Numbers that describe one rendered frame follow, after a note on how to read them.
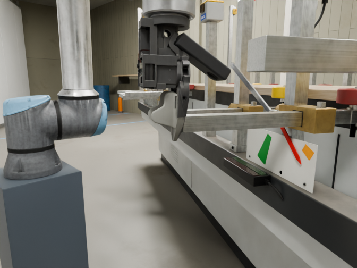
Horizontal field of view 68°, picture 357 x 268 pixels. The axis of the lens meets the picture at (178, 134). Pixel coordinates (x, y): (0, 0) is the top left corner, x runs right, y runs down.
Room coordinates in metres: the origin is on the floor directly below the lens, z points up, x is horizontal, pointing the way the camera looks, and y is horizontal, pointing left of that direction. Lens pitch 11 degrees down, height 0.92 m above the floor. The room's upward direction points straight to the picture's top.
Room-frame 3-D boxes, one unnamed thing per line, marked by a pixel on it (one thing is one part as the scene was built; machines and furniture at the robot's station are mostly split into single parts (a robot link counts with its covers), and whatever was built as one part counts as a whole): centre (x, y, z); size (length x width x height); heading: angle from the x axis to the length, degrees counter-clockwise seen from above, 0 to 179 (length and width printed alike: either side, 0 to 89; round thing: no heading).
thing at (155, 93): (1.75, 0.12, 0.84); 0.43 x 0.03 x 0.04; 106
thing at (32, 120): (0.94, 0.52, 0.79); 0.17 x 0.15 x 0.18; 124
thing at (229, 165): (0.66, -0.19, 0.68); 0.22 x 0.05 x 0.05; 16
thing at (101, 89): (8.67, 2.50, 0.42); 0.54 x 0.54 x 0.83
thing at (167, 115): (0.47, 0.02, 0.86); 0.06 x 0.03 x 0.09; 105
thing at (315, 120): (0.59, -0.28, 0.84); 0.13 x 0.06 x 0.05; 16
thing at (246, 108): (0.83, -0.21, 0.83); 0.13 x 0.06 x 0.05; 16
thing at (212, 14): (1.10, -0.13, 1.18); 0.07 x 0.07 x 0.08; 16
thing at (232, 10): (3.37, -0.65, 1.25); 0.09 x 0.08 x 1.10; 16
